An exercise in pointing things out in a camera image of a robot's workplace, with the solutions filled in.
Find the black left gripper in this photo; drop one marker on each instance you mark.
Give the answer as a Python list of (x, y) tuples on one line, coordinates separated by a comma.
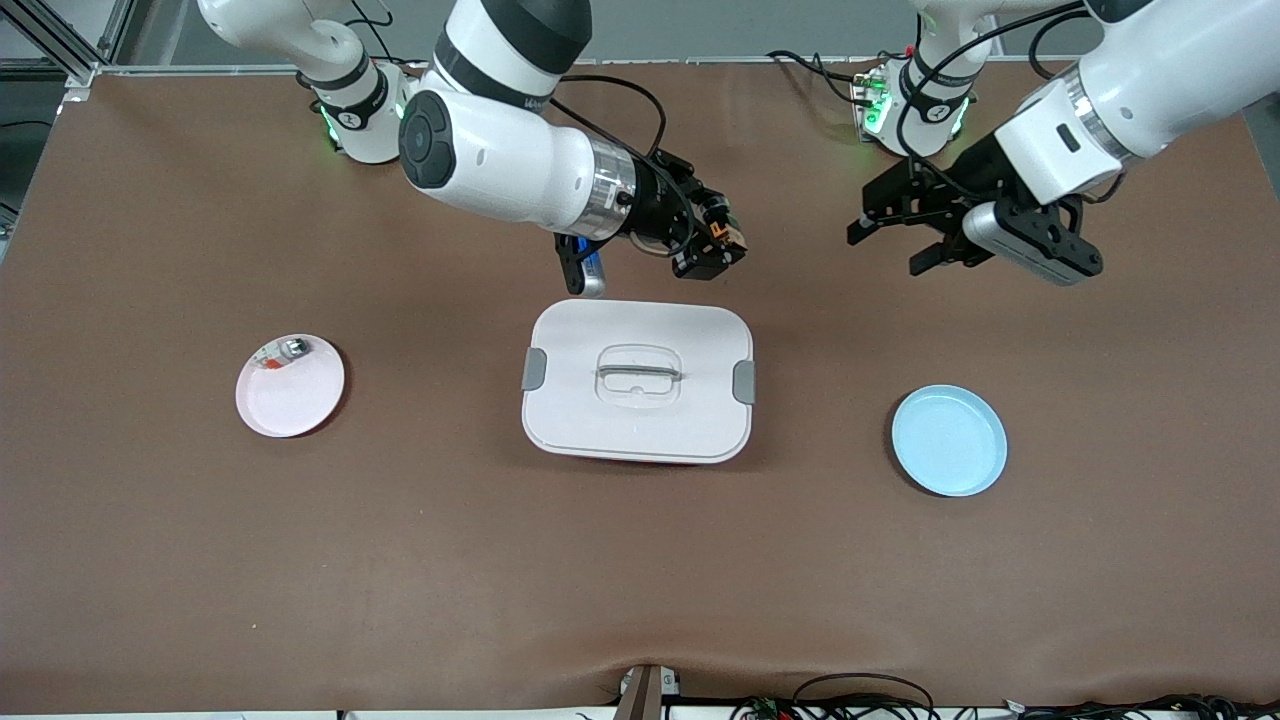
[(972, 173)]

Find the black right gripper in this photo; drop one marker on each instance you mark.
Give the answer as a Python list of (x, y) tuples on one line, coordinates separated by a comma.
[(655, 207)]

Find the orange and black switch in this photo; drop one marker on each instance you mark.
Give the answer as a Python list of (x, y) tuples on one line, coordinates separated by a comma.
[(730, 238)]

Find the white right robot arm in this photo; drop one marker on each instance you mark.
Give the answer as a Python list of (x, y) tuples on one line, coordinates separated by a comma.
[(500, 160)]

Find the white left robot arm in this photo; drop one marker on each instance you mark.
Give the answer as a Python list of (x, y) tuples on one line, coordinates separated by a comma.
[(1130, 90)]

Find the white lidded storage box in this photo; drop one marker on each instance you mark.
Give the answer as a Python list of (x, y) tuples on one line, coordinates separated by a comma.
[(640, 410)]

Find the light blue round plate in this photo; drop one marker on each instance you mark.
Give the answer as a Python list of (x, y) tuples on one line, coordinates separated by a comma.
[(950, 442)]

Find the pink round plate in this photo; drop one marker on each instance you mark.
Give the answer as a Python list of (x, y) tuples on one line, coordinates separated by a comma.
[(290, 400)]

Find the green and white switch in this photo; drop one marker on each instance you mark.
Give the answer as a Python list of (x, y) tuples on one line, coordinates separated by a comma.
[(295, 348)]

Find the brown camera mount post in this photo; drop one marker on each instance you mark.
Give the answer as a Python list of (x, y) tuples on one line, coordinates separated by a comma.
[(640, 695)]

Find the aluminium frame corner post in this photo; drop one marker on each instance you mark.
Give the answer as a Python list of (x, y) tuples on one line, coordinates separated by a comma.
[(78, 80)]

